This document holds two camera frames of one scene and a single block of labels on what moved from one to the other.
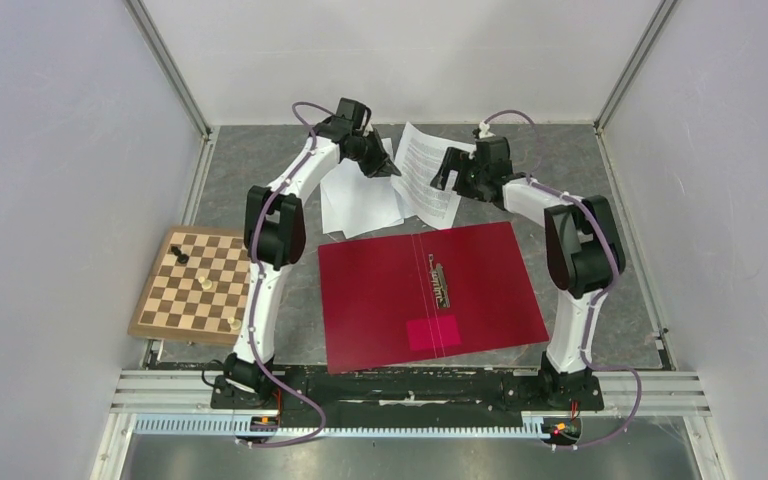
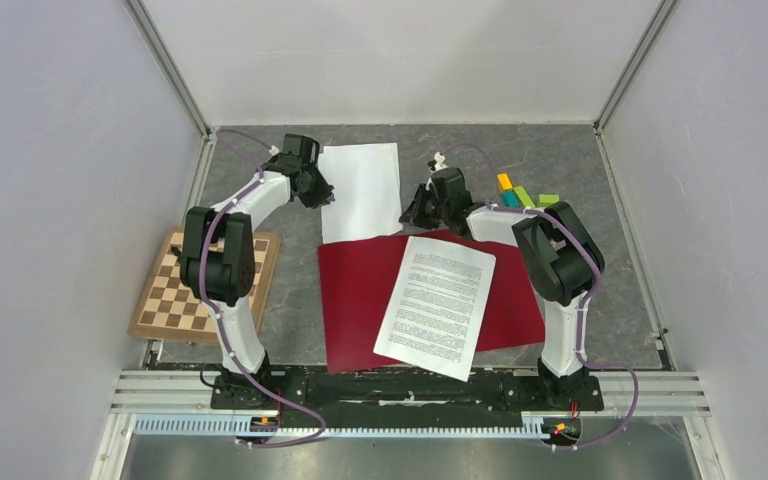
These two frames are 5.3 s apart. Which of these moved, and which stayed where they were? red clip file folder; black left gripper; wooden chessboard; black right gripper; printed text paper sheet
Moved: printed text paper sheet; black left gripper; black right gripper
Stayed: red clip file folder; wooden chessboard
